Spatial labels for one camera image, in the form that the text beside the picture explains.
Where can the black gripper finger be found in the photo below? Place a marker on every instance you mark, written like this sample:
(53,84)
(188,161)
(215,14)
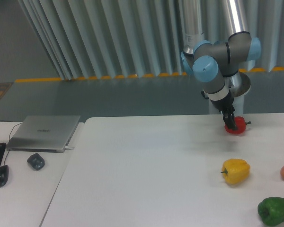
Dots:
(228,120)
(234,123)

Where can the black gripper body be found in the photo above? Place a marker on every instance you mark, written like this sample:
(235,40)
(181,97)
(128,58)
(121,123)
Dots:
(222,101)

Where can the red bell pepper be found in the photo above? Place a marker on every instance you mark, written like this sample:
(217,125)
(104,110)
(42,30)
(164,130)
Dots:
(241,126)

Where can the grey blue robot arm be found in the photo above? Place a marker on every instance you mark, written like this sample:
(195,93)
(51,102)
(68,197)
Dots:
(216,65)

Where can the yellow bell pepper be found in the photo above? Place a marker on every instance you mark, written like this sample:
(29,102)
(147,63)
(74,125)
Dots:
(235,171)

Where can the green bell pepper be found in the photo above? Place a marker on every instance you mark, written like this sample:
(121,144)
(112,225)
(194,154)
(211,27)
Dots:
(271,211)

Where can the silver closed laptop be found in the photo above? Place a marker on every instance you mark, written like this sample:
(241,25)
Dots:
(44,133)

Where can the dark grey earbuds case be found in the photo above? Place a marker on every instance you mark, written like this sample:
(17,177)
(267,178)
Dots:
(36,161)

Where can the black computer mouse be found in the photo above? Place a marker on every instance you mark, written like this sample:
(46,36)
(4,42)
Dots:
(4,175)

